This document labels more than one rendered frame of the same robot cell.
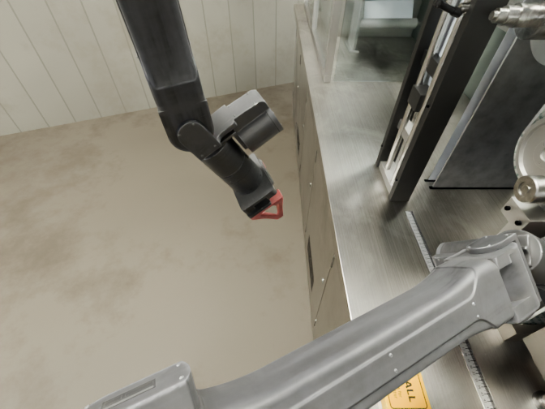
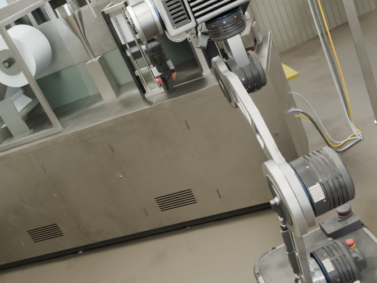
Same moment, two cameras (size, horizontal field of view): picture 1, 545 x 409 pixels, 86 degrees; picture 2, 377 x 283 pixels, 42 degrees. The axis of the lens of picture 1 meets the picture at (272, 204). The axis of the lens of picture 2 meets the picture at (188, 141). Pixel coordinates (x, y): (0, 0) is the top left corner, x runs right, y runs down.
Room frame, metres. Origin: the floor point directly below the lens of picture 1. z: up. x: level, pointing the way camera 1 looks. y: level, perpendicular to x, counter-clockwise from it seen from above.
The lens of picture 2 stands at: (-0.44, 2.23, 1.70)
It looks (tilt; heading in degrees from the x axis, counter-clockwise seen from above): 23 degrees down; 291
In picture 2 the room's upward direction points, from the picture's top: 25 degrees counter-clockwise
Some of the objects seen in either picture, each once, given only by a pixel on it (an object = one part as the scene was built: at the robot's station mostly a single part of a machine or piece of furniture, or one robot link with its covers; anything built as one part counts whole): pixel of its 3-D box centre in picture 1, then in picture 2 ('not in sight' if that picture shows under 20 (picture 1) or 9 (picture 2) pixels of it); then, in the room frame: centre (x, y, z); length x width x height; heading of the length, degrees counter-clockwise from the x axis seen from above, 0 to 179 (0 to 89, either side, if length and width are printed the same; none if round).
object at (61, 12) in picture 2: not in sight; (68, 9); (0.98, -0.55, 1.50); 0.14 x 0.14 x 0.06
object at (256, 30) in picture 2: not in sight; (257, 32); (-0.01, -0.62, 0.97); 0.10 x 0.03 x 0.11; 90
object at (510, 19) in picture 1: (511, 15); not in sight; (0.51, -0.36, 1.34); 0.06 x 0.03 x 0.03; 90
